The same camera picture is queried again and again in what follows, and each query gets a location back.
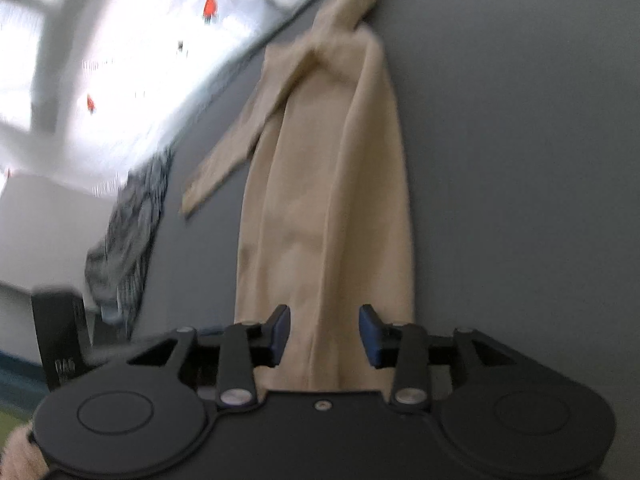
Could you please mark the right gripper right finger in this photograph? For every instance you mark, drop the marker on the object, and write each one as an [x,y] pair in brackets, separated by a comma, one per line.
[402,347]

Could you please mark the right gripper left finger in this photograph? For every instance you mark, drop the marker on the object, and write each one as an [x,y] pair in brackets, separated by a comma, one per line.
[244,347]

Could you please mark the beige long-sleeve sweater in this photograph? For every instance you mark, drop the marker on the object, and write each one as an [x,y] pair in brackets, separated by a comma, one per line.
[325,224]

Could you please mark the grey checked crumpled garment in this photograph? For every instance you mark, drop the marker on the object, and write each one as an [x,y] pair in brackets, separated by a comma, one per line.
[116,268]

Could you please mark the black device with label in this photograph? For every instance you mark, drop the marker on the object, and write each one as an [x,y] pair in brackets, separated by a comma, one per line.
[62,334]

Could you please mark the white flat board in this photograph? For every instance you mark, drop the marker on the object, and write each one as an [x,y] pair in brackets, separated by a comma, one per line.
[47,231]

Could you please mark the translucent printed storage bag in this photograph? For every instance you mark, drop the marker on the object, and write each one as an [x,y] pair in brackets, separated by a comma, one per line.
[91,88]

